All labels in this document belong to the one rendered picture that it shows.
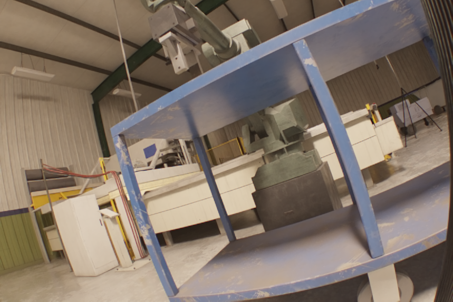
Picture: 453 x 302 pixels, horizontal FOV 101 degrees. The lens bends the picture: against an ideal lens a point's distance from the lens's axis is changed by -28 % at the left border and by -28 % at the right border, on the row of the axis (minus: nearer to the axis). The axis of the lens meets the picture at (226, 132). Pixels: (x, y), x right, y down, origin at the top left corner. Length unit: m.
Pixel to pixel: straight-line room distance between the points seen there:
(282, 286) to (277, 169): 1.34
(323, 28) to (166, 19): 0.64
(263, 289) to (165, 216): 2.80
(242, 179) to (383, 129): 1.66
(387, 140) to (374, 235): 2.13
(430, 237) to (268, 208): 1.53
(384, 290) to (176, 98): 0.97
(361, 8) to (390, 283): 0.87
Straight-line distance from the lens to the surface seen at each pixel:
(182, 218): 3.43
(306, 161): 2.02
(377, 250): 0.83
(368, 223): 0.79
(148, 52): 8.43
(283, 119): 2.13
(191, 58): 1.19
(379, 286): 0.94
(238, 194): 3.00
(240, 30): 2.09
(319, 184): 2.00
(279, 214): 2.13
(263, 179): 2.13
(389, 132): 2.87
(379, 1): 0.88
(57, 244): 6.34
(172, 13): 1.12
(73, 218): 3.49
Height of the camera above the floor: 0.69
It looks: 10 degrees up
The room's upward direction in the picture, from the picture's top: 20 degrees counter-clockwise
